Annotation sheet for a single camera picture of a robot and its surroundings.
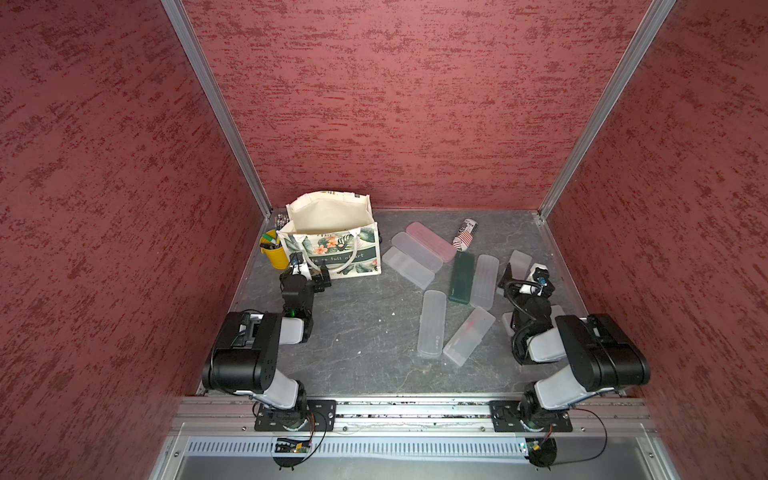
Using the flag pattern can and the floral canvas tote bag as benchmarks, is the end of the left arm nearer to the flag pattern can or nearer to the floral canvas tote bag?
the floral canvas tote bag

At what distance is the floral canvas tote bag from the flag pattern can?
304 millimetres

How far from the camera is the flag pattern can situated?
1088 mm

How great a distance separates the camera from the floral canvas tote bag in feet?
2.74
